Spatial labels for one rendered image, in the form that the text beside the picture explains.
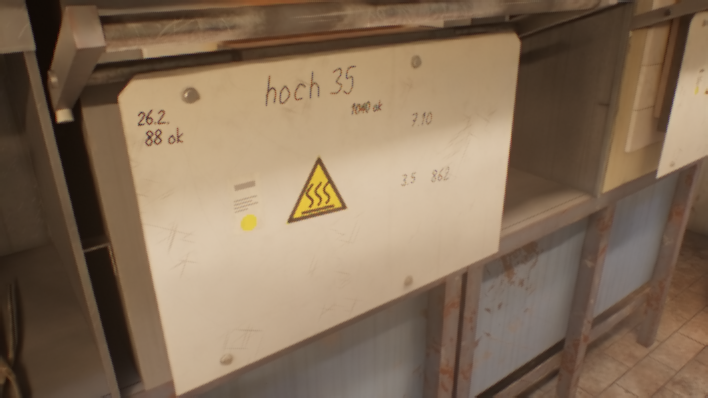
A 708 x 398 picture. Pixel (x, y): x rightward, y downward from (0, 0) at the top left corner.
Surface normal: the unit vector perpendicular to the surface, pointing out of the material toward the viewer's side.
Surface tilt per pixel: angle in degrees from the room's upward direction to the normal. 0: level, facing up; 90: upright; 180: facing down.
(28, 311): 0
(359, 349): 90
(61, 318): 0
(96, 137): 90
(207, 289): 90
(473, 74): 90
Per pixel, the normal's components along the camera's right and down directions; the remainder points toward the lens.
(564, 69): -0.81, 0.25
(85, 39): 0.55, -0.03
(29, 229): 0.59, 0.32
